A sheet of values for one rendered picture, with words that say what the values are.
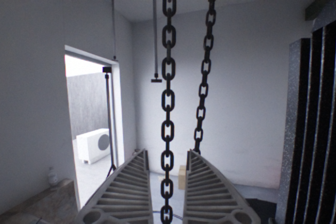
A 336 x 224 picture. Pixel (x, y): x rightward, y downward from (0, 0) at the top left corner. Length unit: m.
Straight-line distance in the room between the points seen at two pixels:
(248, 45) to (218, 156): 1.82
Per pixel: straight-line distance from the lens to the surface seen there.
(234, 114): 2.42
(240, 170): 2.72
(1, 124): 1.53
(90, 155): 3.67
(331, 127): 0.38
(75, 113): 6.21
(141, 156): 0.17
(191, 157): 0.17
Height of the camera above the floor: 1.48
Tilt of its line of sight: 6 degrees down
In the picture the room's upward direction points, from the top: 1 degrees counter-clockwise
